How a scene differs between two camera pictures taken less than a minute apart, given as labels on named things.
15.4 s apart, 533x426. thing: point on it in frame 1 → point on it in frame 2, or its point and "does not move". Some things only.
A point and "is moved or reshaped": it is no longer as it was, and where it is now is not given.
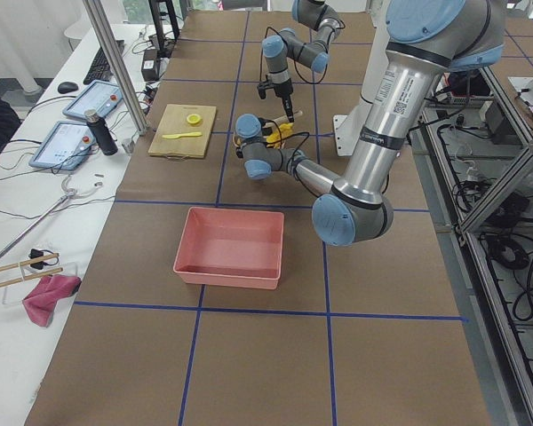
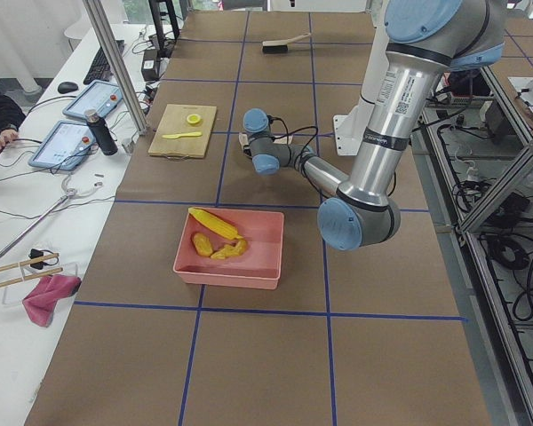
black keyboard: (99, 68) does not move
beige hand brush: (284, 119) is moved or reshaped
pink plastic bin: (231, 248) does not move
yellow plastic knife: (178, 136) does not move
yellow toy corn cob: (284, 130) → (214, 223)
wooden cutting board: (183, 130) does not move
